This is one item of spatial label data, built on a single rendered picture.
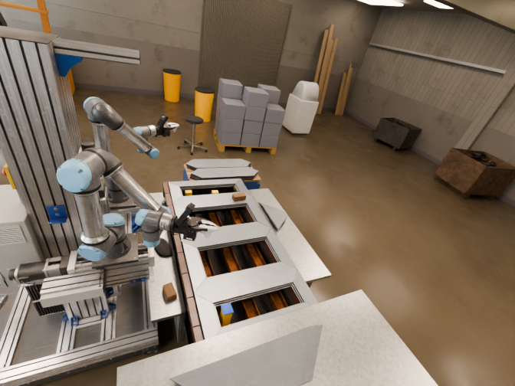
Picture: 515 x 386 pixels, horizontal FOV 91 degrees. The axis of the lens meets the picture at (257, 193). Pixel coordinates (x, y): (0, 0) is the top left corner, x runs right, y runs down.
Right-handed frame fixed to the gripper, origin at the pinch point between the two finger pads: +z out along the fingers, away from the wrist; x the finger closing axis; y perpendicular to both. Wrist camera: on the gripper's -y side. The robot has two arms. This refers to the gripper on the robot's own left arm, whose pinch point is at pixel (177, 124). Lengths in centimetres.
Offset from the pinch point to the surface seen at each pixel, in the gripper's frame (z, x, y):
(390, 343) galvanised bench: -6, 199, 14
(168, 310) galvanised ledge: -65, 101, 65
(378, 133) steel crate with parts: 703, 8, 118
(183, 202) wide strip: -8, 31, 57
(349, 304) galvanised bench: -2, 175, 17
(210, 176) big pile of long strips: 39, 10, 60
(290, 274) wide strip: 5, 138, 42
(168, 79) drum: 284, -446, 148
